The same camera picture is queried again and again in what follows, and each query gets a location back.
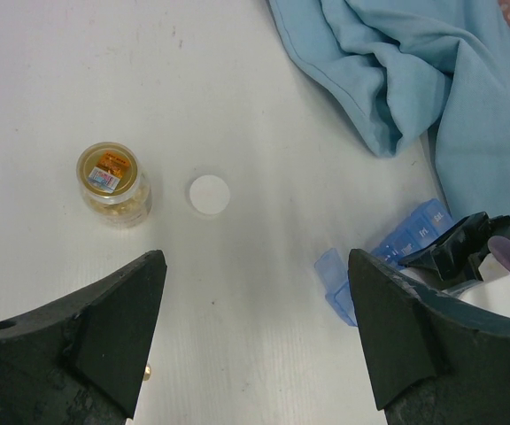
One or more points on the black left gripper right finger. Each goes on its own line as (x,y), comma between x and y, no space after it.
(431,358)

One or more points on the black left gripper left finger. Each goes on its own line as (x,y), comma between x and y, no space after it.
(81,359)

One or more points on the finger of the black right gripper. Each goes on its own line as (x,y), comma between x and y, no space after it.
(458,253)

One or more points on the blue weekly pill organizer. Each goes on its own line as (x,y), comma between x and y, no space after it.
(418,230)

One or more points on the amber pill bottle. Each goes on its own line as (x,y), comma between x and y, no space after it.
(114,185)

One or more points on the white bottle cap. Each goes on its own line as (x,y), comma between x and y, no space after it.
(209,194)

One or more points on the small loose pill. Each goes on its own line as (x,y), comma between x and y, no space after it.
(147,372)

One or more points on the light blue cloth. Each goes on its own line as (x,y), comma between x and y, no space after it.
(401,68)

